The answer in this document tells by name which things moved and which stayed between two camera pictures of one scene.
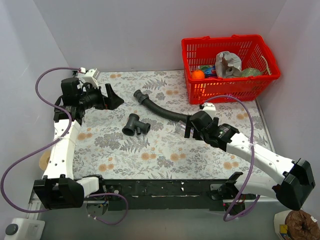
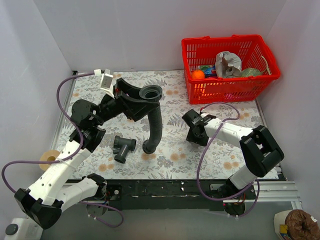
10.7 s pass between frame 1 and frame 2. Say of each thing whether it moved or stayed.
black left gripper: moved
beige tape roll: stayed
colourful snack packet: stayed
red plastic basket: stayed
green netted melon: stayed
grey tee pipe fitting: moved
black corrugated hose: moved
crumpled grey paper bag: stayed
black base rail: stayed
